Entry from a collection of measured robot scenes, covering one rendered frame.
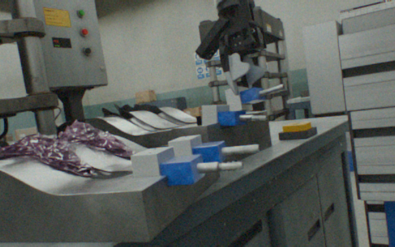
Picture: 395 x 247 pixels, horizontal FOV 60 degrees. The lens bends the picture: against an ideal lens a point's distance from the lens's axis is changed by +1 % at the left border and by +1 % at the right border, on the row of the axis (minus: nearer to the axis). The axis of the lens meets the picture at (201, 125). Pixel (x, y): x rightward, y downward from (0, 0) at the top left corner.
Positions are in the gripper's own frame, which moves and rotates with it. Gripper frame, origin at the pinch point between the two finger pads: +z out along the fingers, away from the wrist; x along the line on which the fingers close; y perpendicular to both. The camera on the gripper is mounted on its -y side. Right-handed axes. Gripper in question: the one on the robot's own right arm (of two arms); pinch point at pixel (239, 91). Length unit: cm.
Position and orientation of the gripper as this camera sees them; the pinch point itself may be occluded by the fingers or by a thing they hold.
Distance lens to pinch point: 79.1
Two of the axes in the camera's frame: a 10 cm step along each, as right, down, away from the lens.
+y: 7.7, -2.1, -6.0
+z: 1.7, 9.8, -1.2
